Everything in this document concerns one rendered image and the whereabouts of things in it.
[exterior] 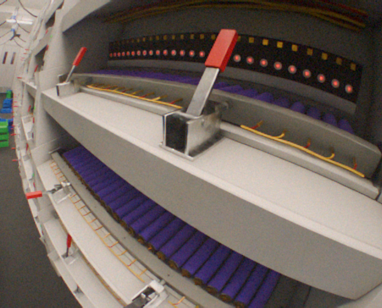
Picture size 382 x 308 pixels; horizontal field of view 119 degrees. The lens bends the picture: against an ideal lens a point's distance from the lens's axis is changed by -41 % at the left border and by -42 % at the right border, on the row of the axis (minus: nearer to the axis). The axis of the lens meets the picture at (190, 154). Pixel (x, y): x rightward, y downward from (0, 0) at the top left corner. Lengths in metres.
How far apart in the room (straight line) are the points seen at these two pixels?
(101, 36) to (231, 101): 0.47
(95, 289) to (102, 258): 0.21
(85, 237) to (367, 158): 0.36
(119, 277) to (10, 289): 0.72
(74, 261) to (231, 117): 0.50
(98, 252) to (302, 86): 0.36
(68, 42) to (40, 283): 0.86
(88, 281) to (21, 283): 0.49
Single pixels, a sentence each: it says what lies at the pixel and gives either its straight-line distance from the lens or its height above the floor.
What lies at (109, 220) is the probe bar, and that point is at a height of 0.56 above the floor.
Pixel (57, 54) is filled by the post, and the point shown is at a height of 0.81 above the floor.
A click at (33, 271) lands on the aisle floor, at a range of 0.95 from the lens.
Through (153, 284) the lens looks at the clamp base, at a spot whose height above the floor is 0.55.
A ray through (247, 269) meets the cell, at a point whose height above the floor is 0.58.
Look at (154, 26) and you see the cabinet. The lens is 0.49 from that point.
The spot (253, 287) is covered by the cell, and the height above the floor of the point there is 0.57.
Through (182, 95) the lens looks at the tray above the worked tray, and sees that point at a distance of 0.19.
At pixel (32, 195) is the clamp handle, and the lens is 0.39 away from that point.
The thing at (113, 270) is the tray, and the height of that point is 0.52.
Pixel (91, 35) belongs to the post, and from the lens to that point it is 0.56.
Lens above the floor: 0.75
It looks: 14 degrees down
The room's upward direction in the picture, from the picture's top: 15 degrees clockwise
